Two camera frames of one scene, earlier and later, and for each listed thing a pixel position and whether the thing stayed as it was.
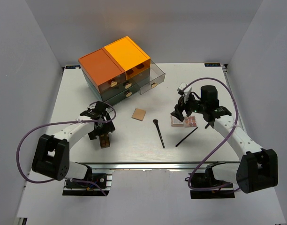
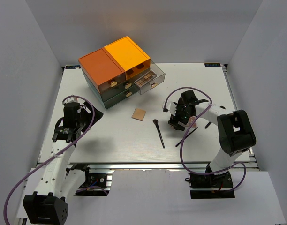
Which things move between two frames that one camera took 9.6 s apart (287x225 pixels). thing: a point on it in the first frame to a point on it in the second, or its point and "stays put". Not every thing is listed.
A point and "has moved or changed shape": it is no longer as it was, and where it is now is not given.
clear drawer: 156,77 stays put
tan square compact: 139,114 stays put
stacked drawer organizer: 116,71 stays put
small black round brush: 155,121 stays put
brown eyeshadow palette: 104,140 to 145,78
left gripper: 107,128 to 89,115
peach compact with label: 176,122 has moved or changed shape
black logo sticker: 212,64 stays put
